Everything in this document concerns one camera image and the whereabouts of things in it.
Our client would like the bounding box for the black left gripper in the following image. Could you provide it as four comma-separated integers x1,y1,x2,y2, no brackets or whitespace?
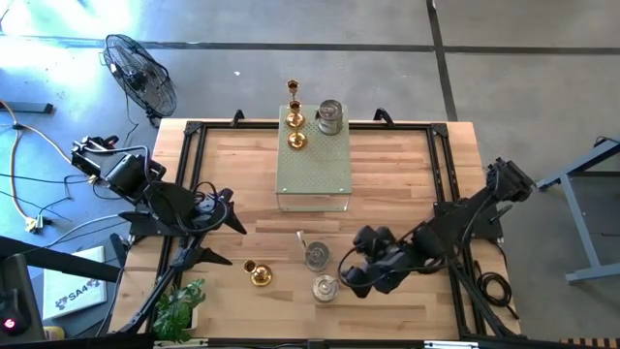
178,187,249,269

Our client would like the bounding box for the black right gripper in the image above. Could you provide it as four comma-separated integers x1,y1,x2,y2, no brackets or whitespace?
341,224,419,300

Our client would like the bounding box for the candle tin with cake label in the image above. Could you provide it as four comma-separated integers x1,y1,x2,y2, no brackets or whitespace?
294,230,332,273

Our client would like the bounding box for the candle tin with flower label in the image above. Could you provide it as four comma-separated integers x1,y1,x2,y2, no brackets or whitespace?
311,271,341,304

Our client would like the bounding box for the brass candlestick holder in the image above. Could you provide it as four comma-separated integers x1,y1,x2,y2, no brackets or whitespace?
286,99,309,151
242,259,274,288
285,79,305,130

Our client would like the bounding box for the silver candle tin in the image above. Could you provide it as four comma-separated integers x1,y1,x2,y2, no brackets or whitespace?
315,99,345,136

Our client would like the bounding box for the potted green plant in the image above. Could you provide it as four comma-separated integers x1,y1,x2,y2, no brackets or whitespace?
151,277,208,344

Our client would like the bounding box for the green perforated metal shelf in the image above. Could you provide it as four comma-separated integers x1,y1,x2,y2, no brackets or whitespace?
274,104,354,213

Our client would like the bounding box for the white printed box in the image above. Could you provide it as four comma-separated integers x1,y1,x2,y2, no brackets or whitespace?
42,245,109,322

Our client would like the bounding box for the black equipment stand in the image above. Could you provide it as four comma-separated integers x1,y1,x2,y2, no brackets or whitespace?
0,235,127,346

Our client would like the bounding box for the black floor fan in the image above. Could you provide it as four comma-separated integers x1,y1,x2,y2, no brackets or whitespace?
101,32,179,128

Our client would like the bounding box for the black floor bar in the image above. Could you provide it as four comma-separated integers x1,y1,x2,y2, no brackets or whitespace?
0,101,55,115

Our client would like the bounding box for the coiled black cable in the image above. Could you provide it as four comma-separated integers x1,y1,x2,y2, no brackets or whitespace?
476,260,520,321

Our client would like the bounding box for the black aluminium table frame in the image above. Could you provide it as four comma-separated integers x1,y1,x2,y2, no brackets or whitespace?
117,107,523,340

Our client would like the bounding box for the yellow floor cable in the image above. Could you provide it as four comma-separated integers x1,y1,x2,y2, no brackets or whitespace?
0,99,91,233

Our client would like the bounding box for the grey-blue desk frame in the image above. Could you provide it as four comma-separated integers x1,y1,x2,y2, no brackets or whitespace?
535,138,620,286

